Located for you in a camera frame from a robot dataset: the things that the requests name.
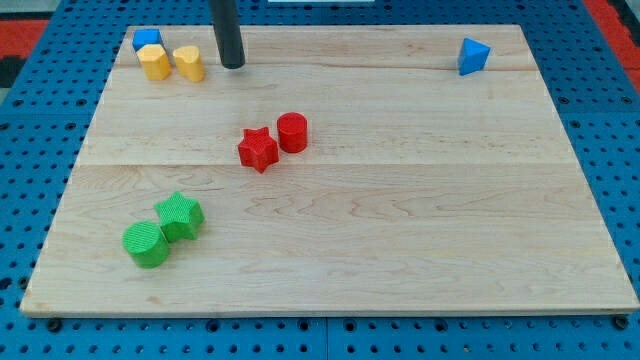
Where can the blue triangle block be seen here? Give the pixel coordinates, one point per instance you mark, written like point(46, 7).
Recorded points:
point(473, 56)

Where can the light wooden board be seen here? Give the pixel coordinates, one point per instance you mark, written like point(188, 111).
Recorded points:
point(420, 192)

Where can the red cylinder block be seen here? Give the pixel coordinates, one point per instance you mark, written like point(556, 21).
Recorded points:
point(292, 130)

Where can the red star block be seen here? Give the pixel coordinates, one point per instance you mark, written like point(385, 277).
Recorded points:
point(258, 149)

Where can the green star block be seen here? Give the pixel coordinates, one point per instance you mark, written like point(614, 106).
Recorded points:
point(180, 217)

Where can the black cylindrical pointer rod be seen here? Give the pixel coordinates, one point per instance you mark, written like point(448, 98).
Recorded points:
point(224, 14)

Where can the yellow heart block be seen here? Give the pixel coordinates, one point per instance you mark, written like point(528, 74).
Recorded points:
point(189, 64)

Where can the green cylinder block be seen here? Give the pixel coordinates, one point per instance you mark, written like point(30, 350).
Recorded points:
point(145, 243)

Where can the yellow pentagon block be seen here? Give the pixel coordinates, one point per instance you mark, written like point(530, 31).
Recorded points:
point(154, 62)

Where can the blue cube block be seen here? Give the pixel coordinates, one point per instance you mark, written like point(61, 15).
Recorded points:
point(146, 36)

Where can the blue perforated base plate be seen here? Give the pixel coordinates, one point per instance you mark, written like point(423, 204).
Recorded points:
point(45, 116)

